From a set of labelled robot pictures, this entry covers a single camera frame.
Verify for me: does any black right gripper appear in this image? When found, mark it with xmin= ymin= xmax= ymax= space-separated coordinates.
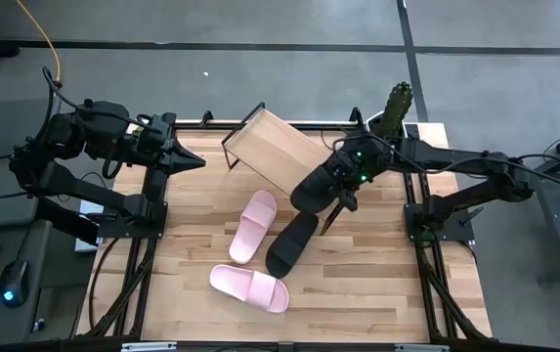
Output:
xmin=327 ymin=137 xmax=391 ymax=213

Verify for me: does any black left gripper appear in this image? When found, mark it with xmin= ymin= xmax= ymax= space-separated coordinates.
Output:
xmin=134 ymin=112 xmax=207 ymax=177

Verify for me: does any black slide sandal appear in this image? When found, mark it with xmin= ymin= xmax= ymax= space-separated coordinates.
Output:
xmin=289 ymin=163 xmax=345 ymax=215
xmin=265 ymin=210 xmax=321 ymax=281

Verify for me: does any pink slide sandal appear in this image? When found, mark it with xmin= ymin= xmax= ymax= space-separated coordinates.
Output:
xmin=228 ymin=189 xmax=279 ymax=266
xmin=209 ymin=264 xmax=290 ymax=315

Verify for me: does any white hexagonal plant pot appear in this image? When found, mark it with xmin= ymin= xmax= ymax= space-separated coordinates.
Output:
xmin=363 ymin=110 xmax=410 ymax=133

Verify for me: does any green cactus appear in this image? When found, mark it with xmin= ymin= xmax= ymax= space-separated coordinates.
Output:
xmin=374 ymin=80 xmax=414 ymax=139

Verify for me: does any white box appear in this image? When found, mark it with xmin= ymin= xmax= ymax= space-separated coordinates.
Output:
xmin=74 ymin=198 xmax=104 ymax=254

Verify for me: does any dark grey desk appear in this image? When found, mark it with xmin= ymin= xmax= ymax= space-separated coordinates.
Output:
xmin=0 ymin=219 xmax=96 ymax=346

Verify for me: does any grey metal side table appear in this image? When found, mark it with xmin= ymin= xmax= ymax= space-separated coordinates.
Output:
xmin=506 ymin=121 xmax=560 ymax=285

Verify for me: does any black computer mouse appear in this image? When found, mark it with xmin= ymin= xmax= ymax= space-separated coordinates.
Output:
xmin=0 ymin=259 xmax=31 ymax=309

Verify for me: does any black aluminium table frame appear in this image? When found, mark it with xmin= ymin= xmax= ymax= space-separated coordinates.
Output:
xmin=76 ymin=110 xmax=494 ymax=343

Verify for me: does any wooden shelf black metal frame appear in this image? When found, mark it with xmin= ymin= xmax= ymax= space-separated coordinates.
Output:
xmin=220 ymin=101 xmax=368 ymax=237

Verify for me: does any yellow cable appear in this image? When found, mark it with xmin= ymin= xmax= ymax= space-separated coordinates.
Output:
xmin=14 ymin=0 xmax=63 ymax=89

